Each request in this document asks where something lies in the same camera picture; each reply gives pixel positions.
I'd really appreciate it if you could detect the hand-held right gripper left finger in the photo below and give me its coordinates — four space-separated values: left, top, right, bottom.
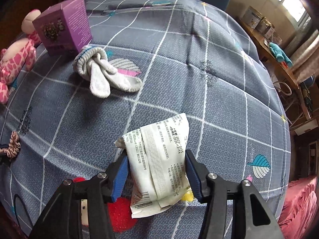
29 154 129 239

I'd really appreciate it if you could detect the teal cloth on desk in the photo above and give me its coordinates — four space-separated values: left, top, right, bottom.
269 42 294 68

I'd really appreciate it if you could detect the pink red blanket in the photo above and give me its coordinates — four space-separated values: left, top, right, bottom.
277 176 319 239

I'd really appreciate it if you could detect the brown hair scrunchie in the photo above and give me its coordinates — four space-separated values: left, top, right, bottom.
0 131 21 158

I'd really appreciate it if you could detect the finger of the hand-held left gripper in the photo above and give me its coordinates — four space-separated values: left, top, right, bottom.
0 143 9 164

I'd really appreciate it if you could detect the purple cardboard box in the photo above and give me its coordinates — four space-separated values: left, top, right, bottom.
32 0 93 57

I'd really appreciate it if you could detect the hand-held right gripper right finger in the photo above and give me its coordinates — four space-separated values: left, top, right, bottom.
185 149 285 239

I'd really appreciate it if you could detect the grey sock pair striped cuff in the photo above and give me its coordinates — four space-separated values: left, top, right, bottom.
72 45 143 98

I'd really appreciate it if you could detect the metal tin can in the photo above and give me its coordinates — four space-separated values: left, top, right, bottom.
264 25 277 41
242 7 263 29
257 17 272 34

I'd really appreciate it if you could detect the pink patterned curtain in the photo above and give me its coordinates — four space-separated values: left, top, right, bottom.
290 28 319 84

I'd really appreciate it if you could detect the wooden desk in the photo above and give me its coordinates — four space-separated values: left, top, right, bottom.
236 17 313 121

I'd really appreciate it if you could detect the red round plush item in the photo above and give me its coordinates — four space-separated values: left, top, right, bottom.
72 177 135 233

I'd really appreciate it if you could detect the white tissue packet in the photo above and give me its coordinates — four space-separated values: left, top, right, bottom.
114 113 190 219

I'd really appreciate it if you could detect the pink spotted plush toy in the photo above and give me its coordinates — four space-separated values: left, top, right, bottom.
0 9 42 104

